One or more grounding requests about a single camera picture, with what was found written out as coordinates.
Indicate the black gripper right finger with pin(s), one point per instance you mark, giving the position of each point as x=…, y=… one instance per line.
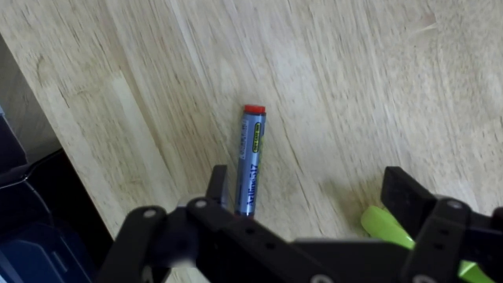
x=407, y=200

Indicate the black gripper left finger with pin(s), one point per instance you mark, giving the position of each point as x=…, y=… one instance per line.
x=217, y=188

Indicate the blue marker with red cap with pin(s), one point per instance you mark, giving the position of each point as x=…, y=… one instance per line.
x=252, y=131

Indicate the black perforated breadboard table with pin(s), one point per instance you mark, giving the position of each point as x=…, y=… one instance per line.
x=49, y=227

